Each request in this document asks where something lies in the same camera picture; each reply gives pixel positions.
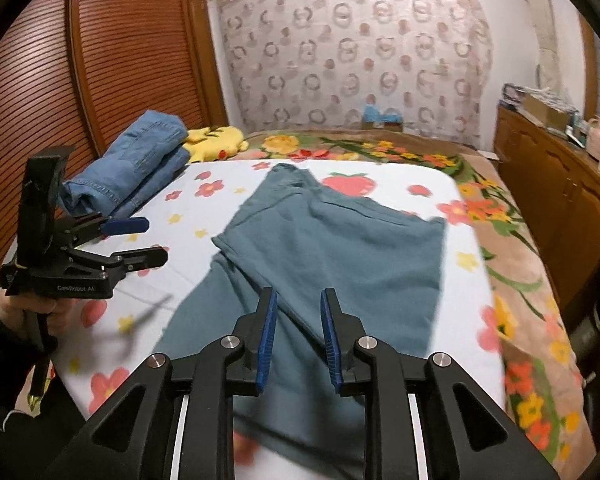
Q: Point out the cardboard box with blue cloth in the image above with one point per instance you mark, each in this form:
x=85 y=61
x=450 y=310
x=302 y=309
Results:
x=382 y=116

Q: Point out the open cardboard box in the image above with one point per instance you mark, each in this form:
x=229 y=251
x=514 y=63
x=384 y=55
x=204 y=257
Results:
x=545 y=107

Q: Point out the folded blue denim jeans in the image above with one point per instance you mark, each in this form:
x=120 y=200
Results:
x=130 y=160

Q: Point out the wooden louvered wardrobe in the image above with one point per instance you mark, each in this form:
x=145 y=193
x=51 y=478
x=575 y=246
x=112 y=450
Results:
x=130 y=60

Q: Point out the brown floral blanket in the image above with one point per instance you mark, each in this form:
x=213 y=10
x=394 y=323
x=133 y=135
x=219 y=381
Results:
x=510 y=260

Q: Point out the white floral strawberry blanket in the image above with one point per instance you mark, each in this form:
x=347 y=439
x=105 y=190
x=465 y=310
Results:
x=190 y=240

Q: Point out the person's left forearm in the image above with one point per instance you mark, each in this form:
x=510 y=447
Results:
x=10 y=410

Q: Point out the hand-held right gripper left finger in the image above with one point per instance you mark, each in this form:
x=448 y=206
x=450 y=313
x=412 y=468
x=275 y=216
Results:
x=266 y=345

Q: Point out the brown wooden door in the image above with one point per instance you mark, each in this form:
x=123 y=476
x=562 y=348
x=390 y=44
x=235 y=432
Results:
x=205 y=60

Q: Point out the teal pants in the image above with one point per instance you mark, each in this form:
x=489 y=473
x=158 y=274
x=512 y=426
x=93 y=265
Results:
x=330 y=250

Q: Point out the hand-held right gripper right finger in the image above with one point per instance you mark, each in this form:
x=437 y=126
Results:
x=330 y=345

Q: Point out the pink container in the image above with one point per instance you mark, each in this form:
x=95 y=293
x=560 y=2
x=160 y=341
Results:
x=596 y=137

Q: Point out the wooden cabinet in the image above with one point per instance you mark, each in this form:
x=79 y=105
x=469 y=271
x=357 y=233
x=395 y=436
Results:
x=555 y=185

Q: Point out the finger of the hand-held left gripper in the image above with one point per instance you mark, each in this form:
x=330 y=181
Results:
x=145 y=258
x=125 y=225

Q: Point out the yellow plush toy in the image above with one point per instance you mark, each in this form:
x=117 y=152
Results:
x=215 y=140

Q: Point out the person's left hand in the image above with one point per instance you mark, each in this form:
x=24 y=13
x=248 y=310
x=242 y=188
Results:
x=10 y=310

